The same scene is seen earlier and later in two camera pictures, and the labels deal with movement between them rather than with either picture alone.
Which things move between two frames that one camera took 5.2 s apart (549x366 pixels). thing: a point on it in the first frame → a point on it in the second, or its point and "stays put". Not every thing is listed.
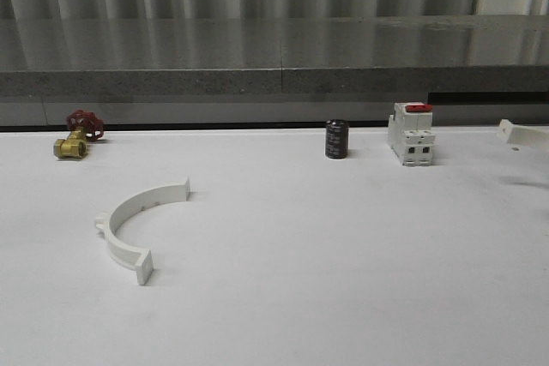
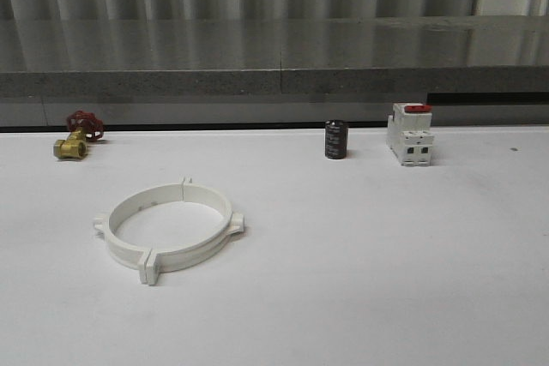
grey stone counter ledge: (273, 56) stays put
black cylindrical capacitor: (336, 139) stays put
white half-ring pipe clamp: (108, 223) stays put
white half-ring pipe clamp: (526, 135) → (189, 257)
